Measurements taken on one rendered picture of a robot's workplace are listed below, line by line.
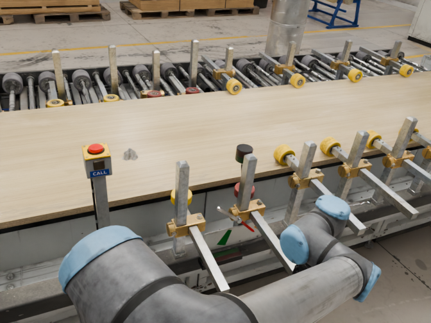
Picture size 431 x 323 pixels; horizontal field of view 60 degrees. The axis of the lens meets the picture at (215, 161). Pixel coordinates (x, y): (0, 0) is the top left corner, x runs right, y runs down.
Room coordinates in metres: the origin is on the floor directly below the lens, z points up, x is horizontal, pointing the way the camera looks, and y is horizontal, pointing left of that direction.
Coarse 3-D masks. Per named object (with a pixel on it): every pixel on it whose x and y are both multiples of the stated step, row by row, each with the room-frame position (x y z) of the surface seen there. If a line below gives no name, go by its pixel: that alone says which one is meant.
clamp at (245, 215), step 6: (234, 204) 1.10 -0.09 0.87; (252, 204) 1.11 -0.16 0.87; (228, 210) 1.08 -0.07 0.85; (234, 210) 1.06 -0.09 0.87; (246, 210) 1.07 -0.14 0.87; (252, 210) 1.08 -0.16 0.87; (258, 210) 1.09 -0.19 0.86; (264, 210) 1.10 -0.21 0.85; (240, 216) 1.05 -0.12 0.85; (246, 216) 1.07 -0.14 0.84
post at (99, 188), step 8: (104, 176) 0.85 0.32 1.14; (96, 184) 0.84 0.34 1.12; (104, 184) 0.85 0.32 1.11; (96, 192) 0.83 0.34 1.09; (104, 192) 0.84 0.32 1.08; (96, 200) 0.83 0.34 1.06; (104, 200) 0.84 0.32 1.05; (96, 208) 0.85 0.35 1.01; (104, 208) 0.84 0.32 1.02; (96, 216) 0.84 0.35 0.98; (104, 216) 0.84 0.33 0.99; (96, 224) 0.84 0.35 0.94; (104, 224) 0.84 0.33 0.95
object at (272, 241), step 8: (256, 216) 1.05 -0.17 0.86; (256, 224) 1.03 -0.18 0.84; (264, 224) 1.01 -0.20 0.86; (264, 232) 0.98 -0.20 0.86; (272, 232) 0.98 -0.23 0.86; (272, 240) 0.94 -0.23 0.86; (272, 248) 0.92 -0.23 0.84; (280, 248) 0.91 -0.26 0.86; (280, 256) 0.88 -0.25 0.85; (288, 264) 0.84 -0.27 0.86; (288, 272) 0.83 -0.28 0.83
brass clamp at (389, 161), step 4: (404, 152) 1.46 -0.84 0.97; (388, 156) 1.41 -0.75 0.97; (392, 156) 1.41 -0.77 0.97; (404, 156) 1.42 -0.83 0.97; (408, 156) 1.43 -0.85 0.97; (412, 156) 1.43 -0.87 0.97; (384, 160) 1.41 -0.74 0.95; (388, 160) 1.40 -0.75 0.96; (392, 160) 1.39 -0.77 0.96; (396, 160) 1.39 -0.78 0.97; (400, 160) 1.40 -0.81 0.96; (384, 164) 1.41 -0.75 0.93; (388, 164) 1.39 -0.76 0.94; (392, 164) 1.38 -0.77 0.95; (396, 164) 1.40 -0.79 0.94; (400, 164) 1.41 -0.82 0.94; (392, 168) 1.39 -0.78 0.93
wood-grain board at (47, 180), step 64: (0, 128) 1.41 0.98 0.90; (64, 128) 1.47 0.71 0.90; (128, 128) 1.53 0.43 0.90; (192, 128) 1.59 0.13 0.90; (256, 128) 1.66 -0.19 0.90; (320, 128) 1.74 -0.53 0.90; (384, 128) 1.82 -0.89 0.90; (0, 192) 0.99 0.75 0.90; (64, 192) 1.03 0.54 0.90; (128, 192) 1.06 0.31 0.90
